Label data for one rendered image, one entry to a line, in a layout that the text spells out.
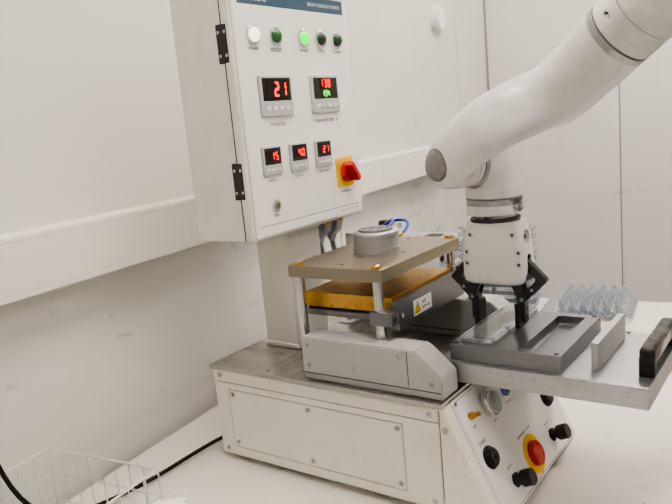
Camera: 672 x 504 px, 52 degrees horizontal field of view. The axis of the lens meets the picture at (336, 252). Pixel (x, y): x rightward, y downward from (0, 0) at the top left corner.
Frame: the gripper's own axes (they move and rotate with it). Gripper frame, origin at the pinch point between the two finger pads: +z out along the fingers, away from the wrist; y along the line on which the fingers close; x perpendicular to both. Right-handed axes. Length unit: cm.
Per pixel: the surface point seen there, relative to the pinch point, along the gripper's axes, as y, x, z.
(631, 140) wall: 33, -238, -12
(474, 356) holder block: 0.1, 9.9, 3.6
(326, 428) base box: 23.3, 16.9, 16.2
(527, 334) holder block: -5.1, 2.4, 2.0
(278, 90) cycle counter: 34, 7, -38
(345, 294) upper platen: 22.0, 10.1, -4.3
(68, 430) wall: 64, 36, 16
